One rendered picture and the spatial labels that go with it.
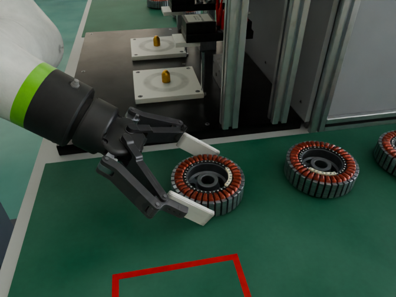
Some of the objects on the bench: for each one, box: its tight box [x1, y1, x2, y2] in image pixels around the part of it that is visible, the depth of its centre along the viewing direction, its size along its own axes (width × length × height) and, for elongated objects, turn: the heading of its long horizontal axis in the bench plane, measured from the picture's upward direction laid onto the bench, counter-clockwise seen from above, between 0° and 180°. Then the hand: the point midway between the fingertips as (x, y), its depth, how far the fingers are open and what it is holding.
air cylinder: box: [213, 54, 223, 88], centre depth 77 cm, size 5×8×6 cm
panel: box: [223, 0, 339, 122], centre depth 80 cm, size 1×66×30 cm, turn 11°
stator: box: [284, 141, 359, 198], centre depth 53 cm, size 11×11×4 cm
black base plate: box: [57, 27, 302, 156], centre depth 87 cm, size 47×64×2 cm
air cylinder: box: [197, 41, 217, 51], centre depth 96 cm, size 5×8×6 cm
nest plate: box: [133, 66, 204, 104], centre depth 76 cm, size 15×15×1 cm
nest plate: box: [130, 36, 186, 61], centre depth 95 cm, size 15×15×1 cm
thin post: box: [201, 51, 206, 96], centre depth 70 cm, size 2×2×10 cm
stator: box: [171, 154, 245, 217], centre depth 50 cm, size 11×11×4 cm
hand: (206, 181), depth 50 cm, fingers open, 13 cm apart
